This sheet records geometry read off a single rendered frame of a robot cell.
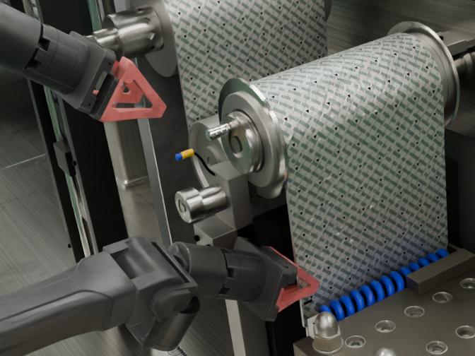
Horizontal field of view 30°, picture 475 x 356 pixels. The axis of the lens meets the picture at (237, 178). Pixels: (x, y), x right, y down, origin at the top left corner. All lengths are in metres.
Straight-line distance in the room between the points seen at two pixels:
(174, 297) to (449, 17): 0.55
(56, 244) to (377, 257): 0.69
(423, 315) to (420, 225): 0.14
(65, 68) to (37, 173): 1.05
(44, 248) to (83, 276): 0.75
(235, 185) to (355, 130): 0.16
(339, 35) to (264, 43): 0.22
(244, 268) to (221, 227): 0.11
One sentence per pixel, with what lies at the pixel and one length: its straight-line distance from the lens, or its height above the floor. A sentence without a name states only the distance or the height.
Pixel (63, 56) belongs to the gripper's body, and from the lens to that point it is 0.89.
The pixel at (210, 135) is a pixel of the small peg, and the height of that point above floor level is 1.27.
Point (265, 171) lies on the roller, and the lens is 1.02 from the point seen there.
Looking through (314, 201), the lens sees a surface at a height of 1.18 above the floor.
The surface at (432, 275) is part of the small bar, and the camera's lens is 1.13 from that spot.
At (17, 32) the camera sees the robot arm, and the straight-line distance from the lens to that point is 0.87.
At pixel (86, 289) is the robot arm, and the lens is 0.87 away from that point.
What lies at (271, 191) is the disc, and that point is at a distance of 1.04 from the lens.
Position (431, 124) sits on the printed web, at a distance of 1.12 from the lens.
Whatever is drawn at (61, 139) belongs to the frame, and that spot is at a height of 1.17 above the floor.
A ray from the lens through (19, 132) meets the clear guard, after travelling 1.98.
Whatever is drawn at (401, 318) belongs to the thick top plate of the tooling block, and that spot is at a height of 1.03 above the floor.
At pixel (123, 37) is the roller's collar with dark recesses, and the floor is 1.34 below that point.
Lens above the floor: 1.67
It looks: 26 degrees down
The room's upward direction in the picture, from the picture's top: 8 degrees counter-clockwise
